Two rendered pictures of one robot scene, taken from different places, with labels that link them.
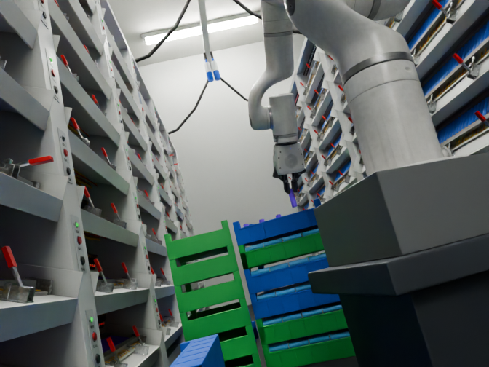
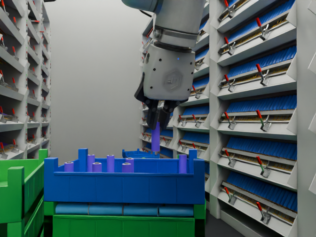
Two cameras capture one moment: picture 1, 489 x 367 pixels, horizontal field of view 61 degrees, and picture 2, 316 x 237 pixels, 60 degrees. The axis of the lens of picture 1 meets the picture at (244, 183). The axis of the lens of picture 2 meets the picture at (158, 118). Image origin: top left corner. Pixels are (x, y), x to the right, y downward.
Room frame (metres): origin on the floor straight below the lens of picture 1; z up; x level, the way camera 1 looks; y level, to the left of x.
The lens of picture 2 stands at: (0.84, -0.05, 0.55)
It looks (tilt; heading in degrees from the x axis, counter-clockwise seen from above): 1 degrees up; 350
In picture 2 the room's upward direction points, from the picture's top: straight up
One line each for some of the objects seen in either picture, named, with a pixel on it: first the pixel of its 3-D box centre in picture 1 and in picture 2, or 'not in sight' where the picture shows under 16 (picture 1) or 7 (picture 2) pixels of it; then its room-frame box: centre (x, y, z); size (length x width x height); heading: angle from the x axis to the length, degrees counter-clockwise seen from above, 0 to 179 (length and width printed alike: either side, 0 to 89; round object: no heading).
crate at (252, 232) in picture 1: (283, 223); (131, 171); (1.44, -0.10, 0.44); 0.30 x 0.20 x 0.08; 76
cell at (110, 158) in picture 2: not in sight; (110, 167); (1.52, -0.05, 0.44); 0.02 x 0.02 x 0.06
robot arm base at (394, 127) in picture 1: (392, 127); not in sight; (0.67, -0.26, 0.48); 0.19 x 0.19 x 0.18
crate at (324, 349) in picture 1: (314, 342); not in sight; (1.44, -0.10, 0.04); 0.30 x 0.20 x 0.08; 76
